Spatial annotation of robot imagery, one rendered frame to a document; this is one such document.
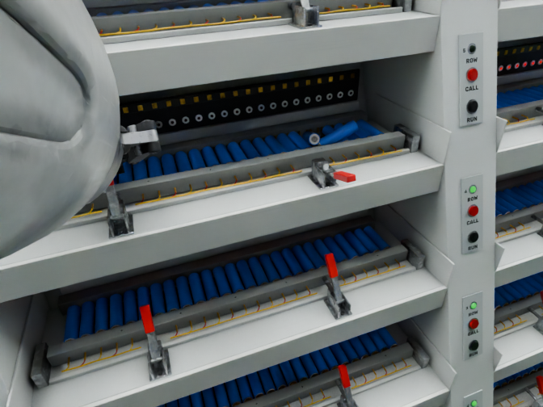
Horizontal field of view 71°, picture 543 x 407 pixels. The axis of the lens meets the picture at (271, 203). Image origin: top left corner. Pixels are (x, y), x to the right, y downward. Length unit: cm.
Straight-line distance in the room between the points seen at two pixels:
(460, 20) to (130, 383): 64
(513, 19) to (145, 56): 50
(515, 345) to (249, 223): 60
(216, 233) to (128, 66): 21
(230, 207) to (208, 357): 21
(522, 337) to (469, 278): 25
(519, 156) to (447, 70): 20
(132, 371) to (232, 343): 14
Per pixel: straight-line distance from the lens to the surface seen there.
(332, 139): 59
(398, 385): 77
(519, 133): 75
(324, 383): 72
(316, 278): 61
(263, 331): 58
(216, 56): 46
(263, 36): 47
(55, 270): 49
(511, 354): 88
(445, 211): 62
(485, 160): 65
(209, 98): 61
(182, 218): 48
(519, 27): 70
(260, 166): 53
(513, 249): 80
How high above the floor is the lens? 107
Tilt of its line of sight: 16 degrees down
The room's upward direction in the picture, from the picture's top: 9 degrees counter-clockwise
